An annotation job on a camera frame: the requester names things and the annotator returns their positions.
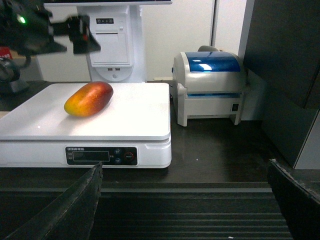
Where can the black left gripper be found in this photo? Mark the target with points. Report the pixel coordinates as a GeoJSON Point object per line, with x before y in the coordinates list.
{"type": "Point", "coordinates": [25, 28]}

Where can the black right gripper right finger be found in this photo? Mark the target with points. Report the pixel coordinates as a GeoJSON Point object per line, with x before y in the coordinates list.
{"type": "Point", "coordinates": [298, 201]}

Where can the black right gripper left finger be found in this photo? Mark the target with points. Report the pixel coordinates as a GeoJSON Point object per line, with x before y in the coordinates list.
{"type": "Point", "coordinates": [70, 216]}

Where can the dark red yellow mango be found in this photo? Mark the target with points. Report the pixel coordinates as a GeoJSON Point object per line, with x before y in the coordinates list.
{"type": "Point", "coordinates": [89, 100]}

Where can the black checkout counter cabinet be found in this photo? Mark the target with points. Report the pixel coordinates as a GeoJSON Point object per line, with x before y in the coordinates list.
{"type": "Point", "coordinates": [215, 188]}

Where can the white checkout scale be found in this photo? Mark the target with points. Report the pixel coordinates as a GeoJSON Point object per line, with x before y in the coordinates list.
{"type": "Point", "coordinates": [132, 131]}

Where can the white POS terminal stand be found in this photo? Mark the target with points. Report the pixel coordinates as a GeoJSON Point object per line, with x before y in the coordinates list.
{"type": "Point", "coordinates": [118, 28]}

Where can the black barcode scanner stand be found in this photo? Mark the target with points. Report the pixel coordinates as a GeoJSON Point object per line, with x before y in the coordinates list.
{"type": "Point", "coordinates": [10, 72]}

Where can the white blue label printer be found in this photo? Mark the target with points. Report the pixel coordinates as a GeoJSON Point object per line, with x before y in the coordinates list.
{"type": "Point", "coordinates": [208, 84]}

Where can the dark grey side cabinet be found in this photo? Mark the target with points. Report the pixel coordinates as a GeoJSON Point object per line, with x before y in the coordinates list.
{"type": "Point", "coordinates": [283, 49]}

